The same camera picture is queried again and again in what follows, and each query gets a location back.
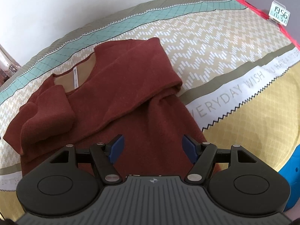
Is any maroon long sleeve sweater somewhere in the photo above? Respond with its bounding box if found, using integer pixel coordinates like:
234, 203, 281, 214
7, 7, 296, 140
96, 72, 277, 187
2, 37, 222, 177

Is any blue plastic object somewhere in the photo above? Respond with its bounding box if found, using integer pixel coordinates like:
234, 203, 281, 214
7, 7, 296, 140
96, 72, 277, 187
279, 145, 300, 211

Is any patterned bed sheet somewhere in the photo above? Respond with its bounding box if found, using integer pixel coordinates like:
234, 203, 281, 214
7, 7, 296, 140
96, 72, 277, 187
0, 0, 300, 216

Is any pink mattress cover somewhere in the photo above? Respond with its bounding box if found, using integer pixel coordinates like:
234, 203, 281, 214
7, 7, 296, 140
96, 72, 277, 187
229, 0, 300, 50

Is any white digital clock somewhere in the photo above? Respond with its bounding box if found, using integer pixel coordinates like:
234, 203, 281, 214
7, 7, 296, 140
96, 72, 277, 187
268, 1, 290, 26

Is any pink lace curtain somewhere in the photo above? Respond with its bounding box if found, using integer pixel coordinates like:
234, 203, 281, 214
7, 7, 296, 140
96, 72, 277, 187
1, 46, 21, 86

